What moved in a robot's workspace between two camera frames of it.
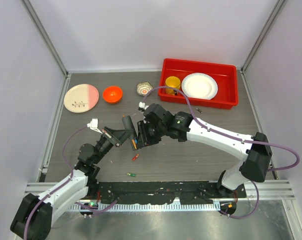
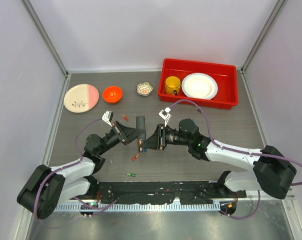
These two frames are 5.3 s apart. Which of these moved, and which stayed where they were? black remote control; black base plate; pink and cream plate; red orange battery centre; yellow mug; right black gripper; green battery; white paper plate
Moved: black remote control; right black gripper
Stayed: green battery; white paper plate; black base plate; red orange battery centre; pink and cream plate; yellow mug
